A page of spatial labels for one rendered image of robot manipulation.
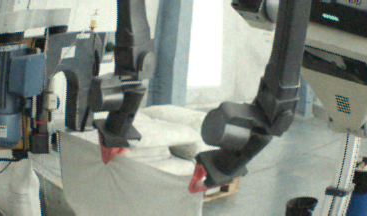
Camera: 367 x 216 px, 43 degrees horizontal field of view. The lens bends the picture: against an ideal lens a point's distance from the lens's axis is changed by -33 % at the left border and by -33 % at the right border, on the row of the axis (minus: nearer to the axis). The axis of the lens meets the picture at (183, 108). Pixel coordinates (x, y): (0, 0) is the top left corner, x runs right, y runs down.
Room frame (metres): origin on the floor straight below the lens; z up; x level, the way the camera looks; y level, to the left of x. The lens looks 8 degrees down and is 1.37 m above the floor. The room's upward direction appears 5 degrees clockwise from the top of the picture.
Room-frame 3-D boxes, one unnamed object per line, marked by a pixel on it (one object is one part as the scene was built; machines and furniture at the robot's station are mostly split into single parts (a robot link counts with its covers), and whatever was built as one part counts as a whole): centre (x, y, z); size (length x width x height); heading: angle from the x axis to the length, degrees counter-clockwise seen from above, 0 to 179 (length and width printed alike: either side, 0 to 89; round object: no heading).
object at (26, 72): (1.12, 0.35, 1.25); 0.10 x 0.08 x 0.12; 163
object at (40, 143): (1.43, 0.40, 1.04); 0.08 x 0.06 x 0.05; 138
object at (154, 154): (4.50, 0.40, 0.44); 0.66 x 0.42 x 0.14; 42
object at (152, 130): (4.39, 0.21, 0.56); 0.66 x 0.42 x 0.15; 138
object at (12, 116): (1.15, 0.45, 1.21); 0.15 x 0.15 x 0.25
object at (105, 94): (1.24, 0.13, 1.24); 0.11 x 0.09 x 0.12; 137
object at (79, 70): (1.61, 0.41, 1.21); 0.30 x 0.25 x 0.30; 48
